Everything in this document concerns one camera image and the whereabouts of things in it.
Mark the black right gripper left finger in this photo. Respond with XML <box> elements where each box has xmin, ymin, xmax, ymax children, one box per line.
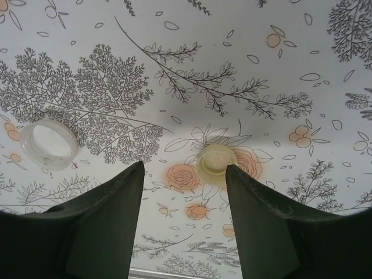
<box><xmin>0</xmin><ymin>161</ymin><xmax>145</xmax><ymax>279</ymax></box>

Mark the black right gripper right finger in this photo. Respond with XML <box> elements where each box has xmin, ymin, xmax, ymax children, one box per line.
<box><xmin>226</xmin><ymin>164</ymin><xmax>372</xmax><ymax>279</ymax></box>

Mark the translucent white bottle cap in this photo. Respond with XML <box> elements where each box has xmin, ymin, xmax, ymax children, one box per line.
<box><xmin>19</xmin><ymin>121</ymin><xmax>78</xmax><ymax>171</ymax></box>

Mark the pale yellow bottle cap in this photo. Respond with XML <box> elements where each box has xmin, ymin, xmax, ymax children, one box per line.
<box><xmin>195</xmin><ymin>144</ymin><xmax>238</xmax><ymax>185</ymax></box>

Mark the floral printed table mat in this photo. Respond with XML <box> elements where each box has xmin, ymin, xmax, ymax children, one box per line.
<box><xmin>0</xmin><ymin>0</ymin><xmax>372</xmax><ymax>271</ymax></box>

